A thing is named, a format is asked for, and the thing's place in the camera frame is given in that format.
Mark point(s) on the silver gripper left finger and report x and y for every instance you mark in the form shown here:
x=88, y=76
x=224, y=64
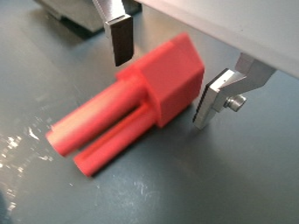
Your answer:
x=119, y=28

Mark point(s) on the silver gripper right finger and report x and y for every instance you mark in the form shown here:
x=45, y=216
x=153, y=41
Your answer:
x=223, y=92

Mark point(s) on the red three prong object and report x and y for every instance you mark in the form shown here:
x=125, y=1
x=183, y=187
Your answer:
x=152, y=91

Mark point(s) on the black curved fixture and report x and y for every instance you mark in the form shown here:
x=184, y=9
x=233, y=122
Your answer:
x=91, y=14

